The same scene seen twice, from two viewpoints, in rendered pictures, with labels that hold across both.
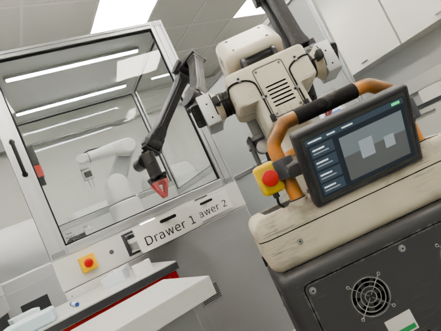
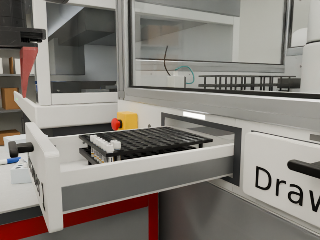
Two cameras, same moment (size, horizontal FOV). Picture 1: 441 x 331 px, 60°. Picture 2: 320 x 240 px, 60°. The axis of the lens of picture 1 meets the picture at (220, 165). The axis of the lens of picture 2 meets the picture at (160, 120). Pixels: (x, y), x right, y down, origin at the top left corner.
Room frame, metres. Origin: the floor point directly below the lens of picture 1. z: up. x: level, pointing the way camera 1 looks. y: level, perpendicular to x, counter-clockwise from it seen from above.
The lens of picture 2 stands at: (1.79, -0.17, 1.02)
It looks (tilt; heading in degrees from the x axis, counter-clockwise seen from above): 8 degrees down; 86
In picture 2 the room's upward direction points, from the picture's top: straight up
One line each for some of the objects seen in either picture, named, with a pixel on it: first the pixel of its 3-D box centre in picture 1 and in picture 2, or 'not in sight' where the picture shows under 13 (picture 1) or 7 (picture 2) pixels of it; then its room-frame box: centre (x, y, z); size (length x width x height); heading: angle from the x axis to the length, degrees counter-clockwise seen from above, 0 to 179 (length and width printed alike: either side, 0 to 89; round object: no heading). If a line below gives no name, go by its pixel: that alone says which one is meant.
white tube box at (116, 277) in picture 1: (115, 277); (40, 169); (1.52, 0.57, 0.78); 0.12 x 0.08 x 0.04; 9
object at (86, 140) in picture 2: not in sight; (95, 144); (1.70, 0.35, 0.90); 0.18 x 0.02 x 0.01; 116
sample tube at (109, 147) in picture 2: not in sight; (110, 158); (1.74, 0.28, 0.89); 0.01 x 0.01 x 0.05
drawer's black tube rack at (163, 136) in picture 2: not in sight; (143, 151); (1.79, 0.40, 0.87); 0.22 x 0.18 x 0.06; 26
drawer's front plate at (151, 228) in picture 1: (168, 226); (39, 164); (1.62, 0.31, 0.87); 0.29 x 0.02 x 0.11; 116
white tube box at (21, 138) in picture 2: (25, 320); (26, 142); (1.37, 0.87, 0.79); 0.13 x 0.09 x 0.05; 40
